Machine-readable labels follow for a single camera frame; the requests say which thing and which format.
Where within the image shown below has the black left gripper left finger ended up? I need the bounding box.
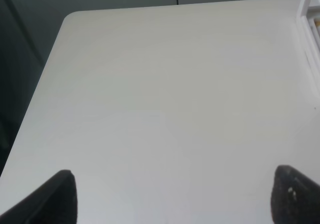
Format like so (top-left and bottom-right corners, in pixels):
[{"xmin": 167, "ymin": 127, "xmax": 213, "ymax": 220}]
[{"xmin": 0, "ymin": 170, "xmax": 78, "ymax": 224}]

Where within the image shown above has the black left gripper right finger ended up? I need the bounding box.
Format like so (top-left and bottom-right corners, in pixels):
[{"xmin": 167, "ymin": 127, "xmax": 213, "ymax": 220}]
[{"xmin": 270, "ymin": 165, "xmax": 320, "ymax": 224}]

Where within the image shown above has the white plastic drawer cabinet frame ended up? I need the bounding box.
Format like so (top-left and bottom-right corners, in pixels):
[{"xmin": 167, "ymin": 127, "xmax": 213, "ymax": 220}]
[{"xmin": 296, "ymin": 0, "xmax": 320, "ymax": 88}]

